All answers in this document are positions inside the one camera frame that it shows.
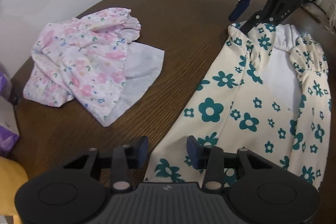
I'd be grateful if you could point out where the pink floral garment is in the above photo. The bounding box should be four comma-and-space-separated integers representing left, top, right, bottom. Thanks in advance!
23, 7, 165, 127

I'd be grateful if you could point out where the cream teal flower garment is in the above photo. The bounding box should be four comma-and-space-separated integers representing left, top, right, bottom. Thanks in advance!
145, 23, 331, 188

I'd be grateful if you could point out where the yellow mug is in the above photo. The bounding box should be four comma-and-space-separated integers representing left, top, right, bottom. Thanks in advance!
0, 157, 28, 216

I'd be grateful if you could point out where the lower purple tissue pack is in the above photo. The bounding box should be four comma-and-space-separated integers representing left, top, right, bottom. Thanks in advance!
0, 70, 21, 157

